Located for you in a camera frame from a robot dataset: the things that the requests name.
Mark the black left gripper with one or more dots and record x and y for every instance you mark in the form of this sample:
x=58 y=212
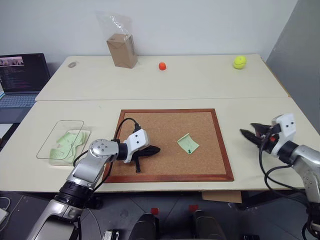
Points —
x=146 y=151

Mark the yellow-green tennis ball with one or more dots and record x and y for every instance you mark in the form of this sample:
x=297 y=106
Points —
x=240 y=62

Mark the small orange ball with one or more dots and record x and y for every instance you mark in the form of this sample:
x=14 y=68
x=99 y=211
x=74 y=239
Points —
x=162 y=66

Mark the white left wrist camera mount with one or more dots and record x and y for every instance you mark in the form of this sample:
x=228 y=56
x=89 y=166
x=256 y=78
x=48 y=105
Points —
x=136 y=144

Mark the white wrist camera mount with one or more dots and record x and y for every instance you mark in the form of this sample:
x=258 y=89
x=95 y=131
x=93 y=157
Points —
x=136 y=144
x=286 y=126

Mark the small black device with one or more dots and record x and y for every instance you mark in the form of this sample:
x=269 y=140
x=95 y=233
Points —
x=112 y=235

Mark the clear plastic bag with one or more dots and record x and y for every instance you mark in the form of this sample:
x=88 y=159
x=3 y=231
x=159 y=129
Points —
x=110 y=22

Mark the wood-framed cork board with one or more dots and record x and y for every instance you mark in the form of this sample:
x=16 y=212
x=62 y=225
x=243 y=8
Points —
x=175 y=125

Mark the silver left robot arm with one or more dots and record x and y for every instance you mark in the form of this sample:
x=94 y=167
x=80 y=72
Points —
x=85 y=167

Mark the dark rounded shape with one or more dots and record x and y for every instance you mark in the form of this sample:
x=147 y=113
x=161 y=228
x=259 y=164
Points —
x=208 y=226
x=146 y=227

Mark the crumpled green sticky note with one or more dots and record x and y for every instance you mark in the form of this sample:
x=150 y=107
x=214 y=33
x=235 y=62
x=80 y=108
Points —
x=75 y=138
x=60 y=153

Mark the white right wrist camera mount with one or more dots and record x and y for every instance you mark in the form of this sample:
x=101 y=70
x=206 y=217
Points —
x=286 y=126

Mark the white power adapter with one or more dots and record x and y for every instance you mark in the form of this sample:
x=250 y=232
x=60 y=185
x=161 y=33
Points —
x=2 y=216

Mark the clear plastic box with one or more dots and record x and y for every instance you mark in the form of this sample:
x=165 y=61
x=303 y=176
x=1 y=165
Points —
x=48 y=141

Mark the small grey flat object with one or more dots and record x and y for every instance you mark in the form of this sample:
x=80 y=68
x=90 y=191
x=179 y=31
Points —
x=72 y=65

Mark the brown cardboard sheet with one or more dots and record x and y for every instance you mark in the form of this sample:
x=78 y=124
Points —
x=222 y=197

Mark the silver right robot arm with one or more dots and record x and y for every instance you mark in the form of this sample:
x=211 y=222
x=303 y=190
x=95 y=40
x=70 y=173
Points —
x=307 y=160

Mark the open blue laptop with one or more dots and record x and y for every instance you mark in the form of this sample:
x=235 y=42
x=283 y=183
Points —
x=22 y=72

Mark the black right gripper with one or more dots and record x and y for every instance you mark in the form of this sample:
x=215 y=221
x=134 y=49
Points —
x=268 y=136

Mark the brown cardboard box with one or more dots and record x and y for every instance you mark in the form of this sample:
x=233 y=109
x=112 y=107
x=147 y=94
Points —
x=122 y=53

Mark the white paper sheet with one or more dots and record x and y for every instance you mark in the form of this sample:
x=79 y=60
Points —
x=5 y=130

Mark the red tape marker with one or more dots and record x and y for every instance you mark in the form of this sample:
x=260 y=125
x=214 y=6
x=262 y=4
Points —
x=155 y=211
x=193 y=207

